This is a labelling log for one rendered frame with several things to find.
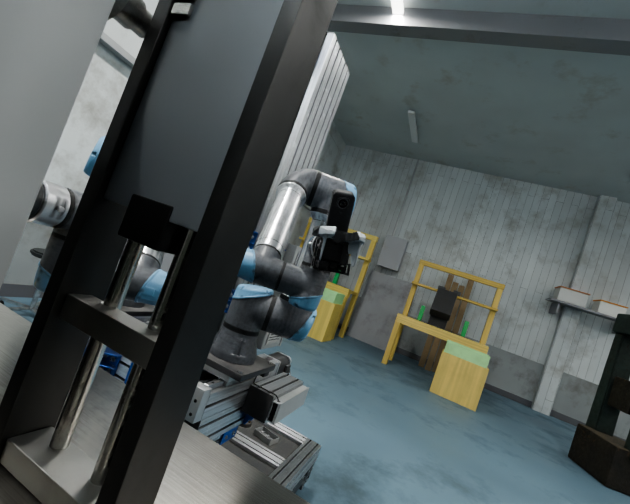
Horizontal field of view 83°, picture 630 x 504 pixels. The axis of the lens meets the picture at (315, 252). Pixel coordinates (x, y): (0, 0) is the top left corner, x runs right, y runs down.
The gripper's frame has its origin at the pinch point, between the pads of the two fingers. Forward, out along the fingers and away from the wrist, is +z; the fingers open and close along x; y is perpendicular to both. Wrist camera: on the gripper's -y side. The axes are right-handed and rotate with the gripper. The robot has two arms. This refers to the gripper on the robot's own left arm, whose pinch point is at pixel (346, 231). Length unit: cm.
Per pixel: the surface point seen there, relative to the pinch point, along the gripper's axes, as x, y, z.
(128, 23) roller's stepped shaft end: 28.4, -12.4, 22.8
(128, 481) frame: 17.4, 25.4, 29.3
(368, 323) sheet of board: -213, 113, -730
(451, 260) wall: -370, -66, -718
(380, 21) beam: -49, -308, -371
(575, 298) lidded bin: -552, -32, -567
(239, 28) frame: 17.3, -12.4, 26.6
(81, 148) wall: 218, -56, -299
